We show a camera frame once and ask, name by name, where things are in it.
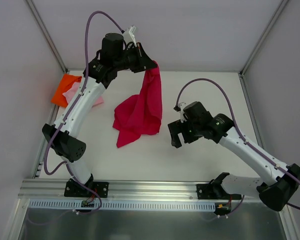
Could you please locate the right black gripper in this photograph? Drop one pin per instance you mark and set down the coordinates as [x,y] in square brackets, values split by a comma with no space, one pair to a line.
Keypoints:
[179,131]

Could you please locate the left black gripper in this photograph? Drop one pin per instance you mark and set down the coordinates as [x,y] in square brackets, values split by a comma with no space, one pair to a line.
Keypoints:
[141,61]

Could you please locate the magenta t shirt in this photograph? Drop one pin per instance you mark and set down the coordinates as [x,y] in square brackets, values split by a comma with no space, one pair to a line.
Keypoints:
[140,114]

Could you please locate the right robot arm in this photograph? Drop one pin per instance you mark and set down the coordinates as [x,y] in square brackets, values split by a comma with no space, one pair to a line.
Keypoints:
[276,181]

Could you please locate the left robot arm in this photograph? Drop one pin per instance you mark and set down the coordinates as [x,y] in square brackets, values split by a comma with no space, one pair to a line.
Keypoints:
[119,51]

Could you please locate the orange folded t shirt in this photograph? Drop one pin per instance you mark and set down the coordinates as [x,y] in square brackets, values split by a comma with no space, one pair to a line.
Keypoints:
[65,84]

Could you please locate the pink folded t shirt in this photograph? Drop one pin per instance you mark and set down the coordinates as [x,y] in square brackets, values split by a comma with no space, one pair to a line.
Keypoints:
[70,94]

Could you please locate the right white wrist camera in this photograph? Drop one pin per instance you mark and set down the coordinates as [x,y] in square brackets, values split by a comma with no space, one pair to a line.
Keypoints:
[180,109]

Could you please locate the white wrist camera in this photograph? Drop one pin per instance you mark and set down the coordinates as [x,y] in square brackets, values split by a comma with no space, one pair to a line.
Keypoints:
[180,109]
[129,35]

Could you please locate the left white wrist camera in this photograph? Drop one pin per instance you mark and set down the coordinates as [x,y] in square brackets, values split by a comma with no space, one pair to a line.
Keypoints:
[129,35]

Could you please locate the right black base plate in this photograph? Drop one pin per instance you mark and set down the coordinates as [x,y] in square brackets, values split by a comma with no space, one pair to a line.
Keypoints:
[209,191]

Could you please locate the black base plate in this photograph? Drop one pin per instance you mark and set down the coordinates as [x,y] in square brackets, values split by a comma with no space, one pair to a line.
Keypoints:
[100,188]
[209,191]

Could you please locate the white slotted cable duct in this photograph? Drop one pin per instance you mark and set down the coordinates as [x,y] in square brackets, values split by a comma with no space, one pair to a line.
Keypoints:
[125,205]

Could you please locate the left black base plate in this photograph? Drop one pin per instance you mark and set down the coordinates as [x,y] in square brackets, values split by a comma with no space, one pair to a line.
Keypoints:
[100,188]

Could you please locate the left aluminium frame post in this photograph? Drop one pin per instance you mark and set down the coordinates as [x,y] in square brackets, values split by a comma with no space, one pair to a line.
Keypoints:
[46,35]

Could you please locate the aluminium frame post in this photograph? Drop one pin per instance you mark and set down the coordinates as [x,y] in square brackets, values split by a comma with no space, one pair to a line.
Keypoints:
[46,35]
[274,18]

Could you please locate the right aluminium frame post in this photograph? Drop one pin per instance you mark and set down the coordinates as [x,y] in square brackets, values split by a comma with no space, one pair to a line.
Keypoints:
[274,18]

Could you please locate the aluminium mounting rail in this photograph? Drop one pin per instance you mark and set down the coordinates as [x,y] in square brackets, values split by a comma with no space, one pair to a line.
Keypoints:
[40,188]

